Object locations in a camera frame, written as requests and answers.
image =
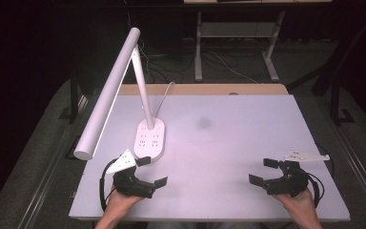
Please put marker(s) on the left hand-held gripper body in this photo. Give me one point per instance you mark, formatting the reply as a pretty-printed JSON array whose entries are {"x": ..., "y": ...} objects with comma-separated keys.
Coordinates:
[{"x": 130, "y": 186}]

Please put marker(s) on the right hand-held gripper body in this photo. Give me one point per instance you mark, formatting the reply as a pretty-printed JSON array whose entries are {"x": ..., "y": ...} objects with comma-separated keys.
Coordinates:
[{"x": 287, "y": 183}]

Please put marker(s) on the person's left hand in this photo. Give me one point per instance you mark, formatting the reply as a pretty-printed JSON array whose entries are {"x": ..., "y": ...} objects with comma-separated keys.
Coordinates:
[{"x": 120, "y": 202}]

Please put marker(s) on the person's right hand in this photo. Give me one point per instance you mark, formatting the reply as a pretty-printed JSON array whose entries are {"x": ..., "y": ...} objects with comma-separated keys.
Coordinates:
[{"x": 298, "y": 203}]

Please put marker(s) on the white table mat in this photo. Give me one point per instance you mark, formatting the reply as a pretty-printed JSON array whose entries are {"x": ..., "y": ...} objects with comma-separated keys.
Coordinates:
[{"x": 222, "y": 143}]

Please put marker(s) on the white desk lamp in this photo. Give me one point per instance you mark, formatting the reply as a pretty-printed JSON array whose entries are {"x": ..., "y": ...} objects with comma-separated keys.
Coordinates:
[{"x": 108, "y": 95}]

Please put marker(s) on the black metal stand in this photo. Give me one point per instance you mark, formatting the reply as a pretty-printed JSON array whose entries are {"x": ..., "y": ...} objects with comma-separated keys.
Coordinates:
[
  {"x": 335, "y": 95},
  {"x": 73, "y": 101}
]

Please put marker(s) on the grey metal-legged desk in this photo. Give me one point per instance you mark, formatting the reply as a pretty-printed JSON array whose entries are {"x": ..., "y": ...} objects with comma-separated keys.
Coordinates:
[{"x": 198, "y": 47}]

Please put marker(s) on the metal floor rail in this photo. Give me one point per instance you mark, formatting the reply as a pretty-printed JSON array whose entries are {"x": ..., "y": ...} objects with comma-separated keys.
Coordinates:
[
  {"x": 359, "y": 165},
  {"x": 49, "y": 165}
]

